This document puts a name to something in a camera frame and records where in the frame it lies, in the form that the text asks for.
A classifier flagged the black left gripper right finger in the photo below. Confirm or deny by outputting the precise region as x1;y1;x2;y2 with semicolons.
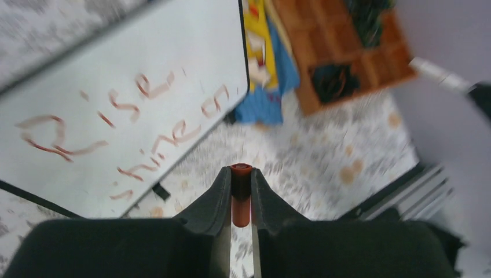
251;168;459;277

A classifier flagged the floral tablecloth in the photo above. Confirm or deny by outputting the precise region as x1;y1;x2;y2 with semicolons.
1;1;417;277

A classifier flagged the white whiteboard black frame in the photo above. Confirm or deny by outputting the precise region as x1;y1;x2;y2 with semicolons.
1;1;249;218

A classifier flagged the orange compartment tray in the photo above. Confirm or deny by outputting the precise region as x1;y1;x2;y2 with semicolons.
273;1;416;115

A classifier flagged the red marker cap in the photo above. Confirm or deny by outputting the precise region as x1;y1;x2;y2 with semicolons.
230;163;252;228

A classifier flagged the black orange cloth roll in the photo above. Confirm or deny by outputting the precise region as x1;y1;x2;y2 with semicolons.
309;64;360;104

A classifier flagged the dark patterned cloth roll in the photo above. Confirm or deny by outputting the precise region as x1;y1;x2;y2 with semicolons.
345;0;395;48

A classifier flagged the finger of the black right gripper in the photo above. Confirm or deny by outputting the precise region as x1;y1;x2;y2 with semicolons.
468;82;491;123

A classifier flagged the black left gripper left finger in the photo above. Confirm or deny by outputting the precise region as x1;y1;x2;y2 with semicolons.
4;167;232;277

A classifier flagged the white whiteboard marker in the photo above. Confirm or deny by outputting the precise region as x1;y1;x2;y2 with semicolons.
409;57;475;95

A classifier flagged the blue Pikachu cloth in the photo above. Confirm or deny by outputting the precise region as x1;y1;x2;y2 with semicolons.
232;0;300;125

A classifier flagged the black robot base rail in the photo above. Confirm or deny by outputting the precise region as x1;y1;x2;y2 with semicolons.
339;163;455;221

